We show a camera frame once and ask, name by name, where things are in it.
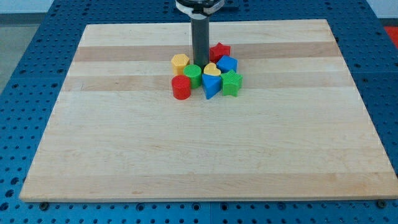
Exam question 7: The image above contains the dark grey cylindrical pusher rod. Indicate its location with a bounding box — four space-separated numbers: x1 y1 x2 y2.
191 17 210 69

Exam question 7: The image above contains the yellow hexagon block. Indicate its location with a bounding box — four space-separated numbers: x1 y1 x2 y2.
170 54 190 75

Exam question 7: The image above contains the yellow heart block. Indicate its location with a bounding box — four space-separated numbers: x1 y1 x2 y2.
203 62 221 77

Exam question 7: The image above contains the red star block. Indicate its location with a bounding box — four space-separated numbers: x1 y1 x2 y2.
209 42 231 63

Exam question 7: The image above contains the green cylinder block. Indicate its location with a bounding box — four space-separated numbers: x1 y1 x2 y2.
183 64 202 89

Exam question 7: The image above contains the blue cube block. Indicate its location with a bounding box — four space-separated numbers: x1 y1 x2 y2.
216 55 238 73

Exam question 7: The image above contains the blue triangle block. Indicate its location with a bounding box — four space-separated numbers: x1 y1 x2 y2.
201 74 222 100

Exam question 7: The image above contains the red cylinder block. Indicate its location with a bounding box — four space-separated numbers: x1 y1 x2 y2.
172 75 191 100

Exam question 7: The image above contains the green star block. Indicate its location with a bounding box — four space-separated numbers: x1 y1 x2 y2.
220 70 243 97

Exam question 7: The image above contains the wooden board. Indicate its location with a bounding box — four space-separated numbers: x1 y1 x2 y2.
20 19 397 202

